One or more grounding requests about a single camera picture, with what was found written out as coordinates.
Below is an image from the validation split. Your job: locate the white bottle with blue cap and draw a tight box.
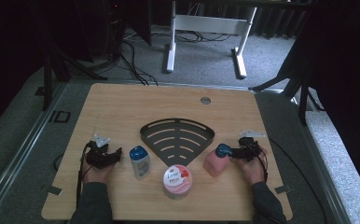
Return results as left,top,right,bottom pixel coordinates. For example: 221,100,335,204
129,145,152,180

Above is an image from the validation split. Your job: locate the black upright panel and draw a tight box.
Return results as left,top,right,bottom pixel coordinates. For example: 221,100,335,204
125,0,153,46

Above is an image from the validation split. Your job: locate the person's left hand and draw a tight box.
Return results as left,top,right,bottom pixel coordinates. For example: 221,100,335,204
80,155,117,185

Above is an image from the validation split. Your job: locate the right hand-held gripper cable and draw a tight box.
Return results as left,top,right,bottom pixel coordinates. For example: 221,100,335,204
255,146,270,185

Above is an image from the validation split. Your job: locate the dark curtain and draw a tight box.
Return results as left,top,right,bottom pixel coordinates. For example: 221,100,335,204
0,0,46,138
293,0,360,203

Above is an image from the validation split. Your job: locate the pink jar with white lid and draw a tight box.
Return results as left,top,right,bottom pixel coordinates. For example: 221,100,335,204
162,163,193,200

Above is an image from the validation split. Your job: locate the hand-held gripper cable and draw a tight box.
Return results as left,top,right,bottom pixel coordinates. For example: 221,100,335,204
255,146,270,185
75,141,92,204

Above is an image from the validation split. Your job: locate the short black cable loop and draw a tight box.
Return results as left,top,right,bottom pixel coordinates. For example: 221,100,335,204
52,152,65,172

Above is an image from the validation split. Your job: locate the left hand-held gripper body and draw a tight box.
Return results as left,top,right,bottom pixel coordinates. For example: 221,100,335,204
84,133,114,171

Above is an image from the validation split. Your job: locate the black computer tower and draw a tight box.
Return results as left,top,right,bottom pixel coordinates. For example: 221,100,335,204
104,0,126,59

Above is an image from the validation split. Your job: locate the person's right hand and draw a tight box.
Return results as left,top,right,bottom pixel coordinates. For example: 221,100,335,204
234,154,269,187

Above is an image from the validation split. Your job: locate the black angled stand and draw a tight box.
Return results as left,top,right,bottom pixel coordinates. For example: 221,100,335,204
248,40,325,125

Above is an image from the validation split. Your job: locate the black tripod stand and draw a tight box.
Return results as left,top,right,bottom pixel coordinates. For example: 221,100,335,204
35,40,107,111

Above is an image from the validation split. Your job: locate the grey tape strip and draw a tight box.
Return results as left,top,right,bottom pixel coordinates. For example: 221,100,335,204
274,185,293,195
41,185,62,196

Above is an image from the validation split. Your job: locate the metal frame rail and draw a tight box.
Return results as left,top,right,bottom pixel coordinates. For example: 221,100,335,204
0,82,67,218
293,96,353,224

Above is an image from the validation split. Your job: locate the black floor cable bundle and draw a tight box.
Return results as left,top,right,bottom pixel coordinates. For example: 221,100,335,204
118,29,232,87

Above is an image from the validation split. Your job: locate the white desk frame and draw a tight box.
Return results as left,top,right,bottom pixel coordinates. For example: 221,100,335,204
165,0,258,79

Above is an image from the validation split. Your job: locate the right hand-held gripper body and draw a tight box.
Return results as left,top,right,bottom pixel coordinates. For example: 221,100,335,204
237,130,267,162

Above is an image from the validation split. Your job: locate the left hand-held gripper cable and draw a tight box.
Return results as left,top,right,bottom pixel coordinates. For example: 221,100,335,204
75,141,92,204

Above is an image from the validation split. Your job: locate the dark grey fan-shaped rack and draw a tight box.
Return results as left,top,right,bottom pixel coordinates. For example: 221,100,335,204
139,118,215,167

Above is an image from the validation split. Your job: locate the long black floor cable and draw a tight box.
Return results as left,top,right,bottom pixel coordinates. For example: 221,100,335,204
268,138,329,224

